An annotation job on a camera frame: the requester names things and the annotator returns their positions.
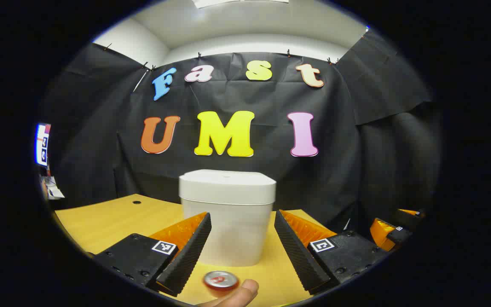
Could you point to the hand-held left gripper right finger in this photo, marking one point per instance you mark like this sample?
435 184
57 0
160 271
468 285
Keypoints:
298 256

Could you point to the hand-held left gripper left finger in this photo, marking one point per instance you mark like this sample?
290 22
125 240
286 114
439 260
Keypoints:
190 256

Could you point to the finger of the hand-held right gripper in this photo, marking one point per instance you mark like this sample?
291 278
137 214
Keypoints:
409 219
399 236

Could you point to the red pop can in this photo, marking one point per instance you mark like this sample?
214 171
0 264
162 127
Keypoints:
221 282

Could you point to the white desktop garbage bin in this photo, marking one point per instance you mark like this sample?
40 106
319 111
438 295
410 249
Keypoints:
228 221

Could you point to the wooden desktop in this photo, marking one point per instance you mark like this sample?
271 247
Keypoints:
109 221

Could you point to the black backdrop cloth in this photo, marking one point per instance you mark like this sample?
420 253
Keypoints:
348 140

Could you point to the white papers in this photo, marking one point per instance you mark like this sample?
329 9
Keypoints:
53 189

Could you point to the computer monitor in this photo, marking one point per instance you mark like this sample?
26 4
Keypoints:
42 145

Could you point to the ceiling light panel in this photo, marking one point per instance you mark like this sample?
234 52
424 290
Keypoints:
241 2

